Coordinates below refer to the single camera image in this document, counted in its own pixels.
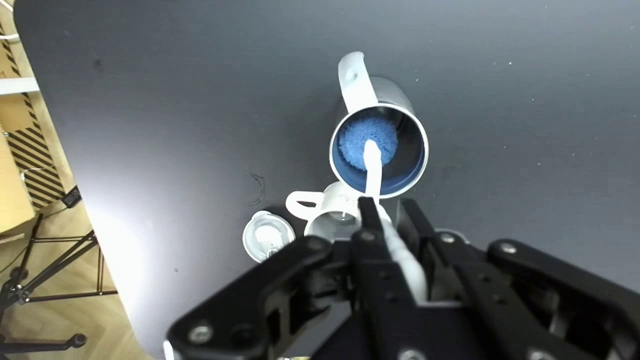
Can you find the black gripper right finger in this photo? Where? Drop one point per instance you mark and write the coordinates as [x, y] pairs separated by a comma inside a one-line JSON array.
[[481, 293]]

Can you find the short black tripod stand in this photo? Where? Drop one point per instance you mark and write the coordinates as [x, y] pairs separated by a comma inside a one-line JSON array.
[[75, 341]]

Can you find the clear round lid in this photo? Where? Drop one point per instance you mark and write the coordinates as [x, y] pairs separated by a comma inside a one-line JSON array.
[[266, 236]]

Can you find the white bottle brush blue head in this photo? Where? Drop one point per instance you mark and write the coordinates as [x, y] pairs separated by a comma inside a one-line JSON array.
[[373, 167]]

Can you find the white office chair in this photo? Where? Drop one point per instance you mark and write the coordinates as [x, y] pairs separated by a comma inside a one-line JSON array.
[[41, 153]]

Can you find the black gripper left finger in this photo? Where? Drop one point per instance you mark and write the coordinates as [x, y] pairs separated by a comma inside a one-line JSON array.
[[373, 281]]

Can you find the stainless steel flask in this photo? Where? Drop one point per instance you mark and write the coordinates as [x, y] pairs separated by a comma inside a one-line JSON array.
[[395, 95]]

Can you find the white ceramic mug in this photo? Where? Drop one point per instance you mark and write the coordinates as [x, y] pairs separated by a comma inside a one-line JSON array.
[[337, 200]]

